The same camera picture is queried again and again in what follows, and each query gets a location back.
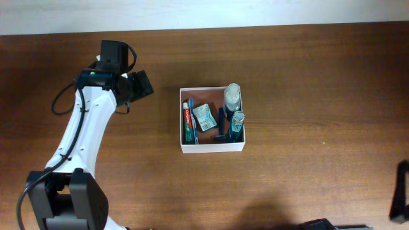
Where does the blue white toothbrush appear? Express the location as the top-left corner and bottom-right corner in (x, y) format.
(187, 98), (199, 144)

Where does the green toothpaste tube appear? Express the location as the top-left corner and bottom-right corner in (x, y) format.
(182, 102), (195, 144)

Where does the green white soap box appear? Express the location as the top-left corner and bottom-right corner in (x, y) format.
(193, 103), (217, 133)

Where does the purple foam soap bottle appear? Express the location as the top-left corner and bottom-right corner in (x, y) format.
(223, 83), (241, 121)

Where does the blue pen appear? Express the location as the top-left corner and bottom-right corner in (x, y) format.
(213, 107), (226, 142)

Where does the blue mouthwash bottle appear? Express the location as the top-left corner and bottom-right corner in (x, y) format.
(227, 111), (245, 142)

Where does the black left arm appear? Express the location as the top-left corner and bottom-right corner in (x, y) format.
(16, 40), (153, 229)

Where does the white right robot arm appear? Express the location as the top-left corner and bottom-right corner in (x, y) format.
(298, 160), (408, 230)

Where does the white box pink inside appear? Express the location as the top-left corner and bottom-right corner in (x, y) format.
(179, 86), (245, 154)

